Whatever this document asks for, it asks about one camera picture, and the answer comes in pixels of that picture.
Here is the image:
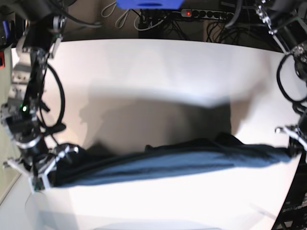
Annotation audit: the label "blue object at left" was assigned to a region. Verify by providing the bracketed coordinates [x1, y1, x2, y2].
[2, 20, 11, 40]

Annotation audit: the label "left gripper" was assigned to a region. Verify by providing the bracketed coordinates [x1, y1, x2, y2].
[275, 126, 307, 152]

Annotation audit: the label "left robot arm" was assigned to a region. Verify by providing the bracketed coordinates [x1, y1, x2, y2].
[224, 0, 307, 152]

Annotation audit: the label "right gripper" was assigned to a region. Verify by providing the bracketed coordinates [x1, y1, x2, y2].
[3, 143, 79, 193]

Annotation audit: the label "blue box at top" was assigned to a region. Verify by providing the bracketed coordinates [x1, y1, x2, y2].
[116, 0, 183, 10]

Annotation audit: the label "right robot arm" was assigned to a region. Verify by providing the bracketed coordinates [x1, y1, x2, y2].
[0, 0, 80, 192]

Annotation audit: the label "dark blue t-shirt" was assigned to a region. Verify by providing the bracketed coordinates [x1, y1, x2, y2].
[54, 133, 293, 188]

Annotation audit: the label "black power strip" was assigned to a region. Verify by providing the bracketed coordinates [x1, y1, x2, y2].
[180, 9, 234, 20]

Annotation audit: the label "white cable loops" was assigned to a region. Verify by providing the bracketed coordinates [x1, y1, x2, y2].
[100, 2, 166, 32]

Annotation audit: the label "red clamp at table edge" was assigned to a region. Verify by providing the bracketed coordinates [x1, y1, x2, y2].
[0, 51, 5, 69]

